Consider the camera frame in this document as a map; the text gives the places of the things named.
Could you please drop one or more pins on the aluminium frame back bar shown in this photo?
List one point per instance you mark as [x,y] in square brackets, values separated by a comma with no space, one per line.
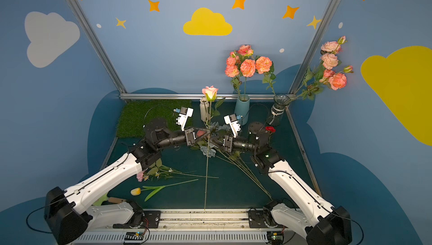
[169,96]

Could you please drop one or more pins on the clear glass vase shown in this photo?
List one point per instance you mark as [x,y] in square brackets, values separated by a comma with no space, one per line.
[278,109]

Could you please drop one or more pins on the white ribbed ceramic vase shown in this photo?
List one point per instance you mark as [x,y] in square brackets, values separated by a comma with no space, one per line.
[204,109]

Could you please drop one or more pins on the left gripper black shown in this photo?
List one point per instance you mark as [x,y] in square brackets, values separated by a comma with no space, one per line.
[190,137]

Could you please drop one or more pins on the red carnation flower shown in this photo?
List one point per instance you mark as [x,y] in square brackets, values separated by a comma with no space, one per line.
[270,129]

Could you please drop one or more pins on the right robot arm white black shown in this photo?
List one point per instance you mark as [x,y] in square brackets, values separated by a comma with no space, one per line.
[316,220]

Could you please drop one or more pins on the peach rose single stem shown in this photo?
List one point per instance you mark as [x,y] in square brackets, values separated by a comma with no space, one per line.
[211,95]

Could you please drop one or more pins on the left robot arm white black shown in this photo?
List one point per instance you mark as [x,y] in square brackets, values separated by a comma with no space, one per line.
[66,211]

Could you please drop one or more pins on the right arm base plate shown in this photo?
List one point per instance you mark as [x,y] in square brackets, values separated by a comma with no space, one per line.
[261,219]

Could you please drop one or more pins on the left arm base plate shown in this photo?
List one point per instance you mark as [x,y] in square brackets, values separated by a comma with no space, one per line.
[141,220]

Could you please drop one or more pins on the teal cylindrical vase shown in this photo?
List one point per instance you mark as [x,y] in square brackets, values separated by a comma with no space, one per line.
[242,108]

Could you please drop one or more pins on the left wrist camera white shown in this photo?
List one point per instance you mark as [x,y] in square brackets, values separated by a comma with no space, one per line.
[183,114]

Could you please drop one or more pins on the yellow tulip with stem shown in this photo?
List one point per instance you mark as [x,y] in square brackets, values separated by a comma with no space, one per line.
[153,190]

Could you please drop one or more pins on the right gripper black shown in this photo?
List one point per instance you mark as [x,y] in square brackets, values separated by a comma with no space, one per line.
[228,143]

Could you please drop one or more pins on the green artificial grass mat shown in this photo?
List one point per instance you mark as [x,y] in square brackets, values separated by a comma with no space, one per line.
[136,114]

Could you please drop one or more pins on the aluminium rail front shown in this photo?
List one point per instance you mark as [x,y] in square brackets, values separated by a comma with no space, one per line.
[177,226]

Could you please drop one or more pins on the pink flower bunch on table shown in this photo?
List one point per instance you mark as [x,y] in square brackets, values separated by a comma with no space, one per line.
[160,171]

